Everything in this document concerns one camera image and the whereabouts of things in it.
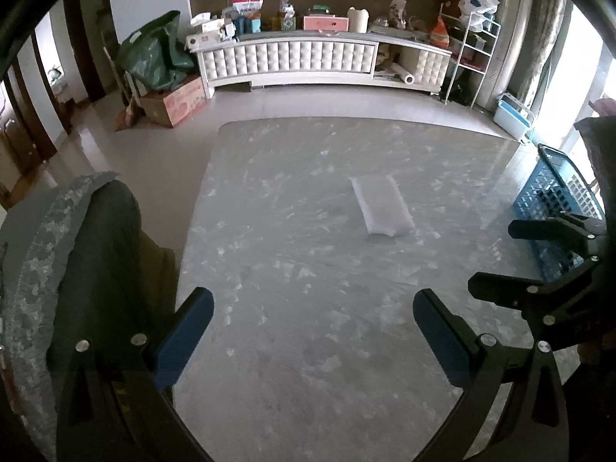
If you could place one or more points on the grey upholstered chair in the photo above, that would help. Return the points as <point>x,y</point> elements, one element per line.
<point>69,254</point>

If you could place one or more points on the green plastic bag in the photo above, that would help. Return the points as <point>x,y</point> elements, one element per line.
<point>155,56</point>

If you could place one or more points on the cardboard box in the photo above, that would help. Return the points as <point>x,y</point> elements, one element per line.
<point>170,108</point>

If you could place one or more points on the blue plastic laundry basket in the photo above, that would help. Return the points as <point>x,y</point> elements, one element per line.
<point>556,186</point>

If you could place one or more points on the white tufted tv cabinet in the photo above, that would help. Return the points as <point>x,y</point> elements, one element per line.
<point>318,58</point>

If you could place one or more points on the white paper roll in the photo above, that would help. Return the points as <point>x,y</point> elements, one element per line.
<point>405,76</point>

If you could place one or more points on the white metal shelf rack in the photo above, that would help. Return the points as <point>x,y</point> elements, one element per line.
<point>472,44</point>

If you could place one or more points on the white plastic bag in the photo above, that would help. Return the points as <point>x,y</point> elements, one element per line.
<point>478,6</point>

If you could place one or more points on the white blue cooler box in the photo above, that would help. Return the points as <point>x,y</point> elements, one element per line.
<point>513,116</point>

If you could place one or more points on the pink drawer box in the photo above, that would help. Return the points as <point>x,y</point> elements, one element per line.
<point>325,23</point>

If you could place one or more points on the orange bag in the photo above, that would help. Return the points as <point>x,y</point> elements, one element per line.
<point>439,36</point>

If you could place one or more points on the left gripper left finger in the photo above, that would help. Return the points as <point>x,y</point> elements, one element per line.
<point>186,328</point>

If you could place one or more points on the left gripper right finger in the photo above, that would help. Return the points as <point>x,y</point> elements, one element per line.
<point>450,338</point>

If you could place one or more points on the small white foam pad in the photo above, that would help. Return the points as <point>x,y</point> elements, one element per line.
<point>382,205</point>

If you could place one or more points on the cream ceramic jar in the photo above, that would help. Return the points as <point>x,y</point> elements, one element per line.
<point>358,20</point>

